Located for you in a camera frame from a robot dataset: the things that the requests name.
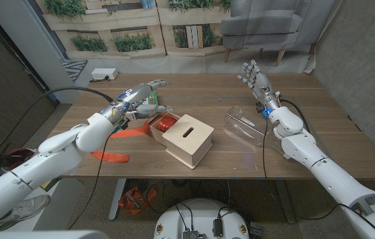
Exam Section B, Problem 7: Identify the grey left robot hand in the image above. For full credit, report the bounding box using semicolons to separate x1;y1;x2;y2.
102;78;174;125

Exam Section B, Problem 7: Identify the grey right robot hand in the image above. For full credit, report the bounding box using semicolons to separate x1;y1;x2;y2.
237;59;280;112

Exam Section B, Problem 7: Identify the orange ribbon spool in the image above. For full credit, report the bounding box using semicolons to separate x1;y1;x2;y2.
90;112;178;164

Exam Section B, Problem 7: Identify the clear plastic clamshell container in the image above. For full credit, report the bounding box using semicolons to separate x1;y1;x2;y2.
223;105;284;149

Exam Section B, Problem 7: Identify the wooden drawer box with slot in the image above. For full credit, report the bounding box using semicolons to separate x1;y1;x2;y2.
149;111;215;170

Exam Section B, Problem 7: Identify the green Peanuts puzzle box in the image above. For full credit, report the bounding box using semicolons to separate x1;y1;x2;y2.
125;90;160;120

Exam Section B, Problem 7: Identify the white power strip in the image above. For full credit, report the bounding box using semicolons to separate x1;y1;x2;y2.
91;68;119;81

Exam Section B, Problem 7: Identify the printed garden armchair backdrop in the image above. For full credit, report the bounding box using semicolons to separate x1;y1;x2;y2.
34;0;336;74

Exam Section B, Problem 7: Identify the white table leg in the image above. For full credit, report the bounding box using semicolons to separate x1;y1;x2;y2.
108;178;127;221

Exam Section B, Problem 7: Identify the orange tool under table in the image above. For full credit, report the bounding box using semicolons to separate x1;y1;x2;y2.
117;186;157;216

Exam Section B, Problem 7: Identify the yellow floor pad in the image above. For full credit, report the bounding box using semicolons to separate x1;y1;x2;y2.
39;177;62;193

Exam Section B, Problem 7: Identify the red object on floor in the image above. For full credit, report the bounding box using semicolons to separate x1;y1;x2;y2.
7;147;36;167

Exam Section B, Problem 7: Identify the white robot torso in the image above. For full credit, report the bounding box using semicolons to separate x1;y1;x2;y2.
153;198;250;239

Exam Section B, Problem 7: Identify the black adapter on torso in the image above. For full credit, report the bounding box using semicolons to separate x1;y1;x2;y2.
212;218;224;238

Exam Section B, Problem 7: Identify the grey sneaker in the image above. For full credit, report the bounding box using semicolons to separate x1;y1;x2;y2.
0;195;51;232

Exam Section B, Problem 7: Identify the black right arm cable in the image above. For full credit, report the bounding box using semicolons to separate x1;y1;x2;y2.
262;98;375;235

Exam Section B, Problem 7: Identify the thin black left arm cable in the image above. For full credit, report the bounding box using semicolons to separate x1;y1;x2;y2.
68;132;113;230

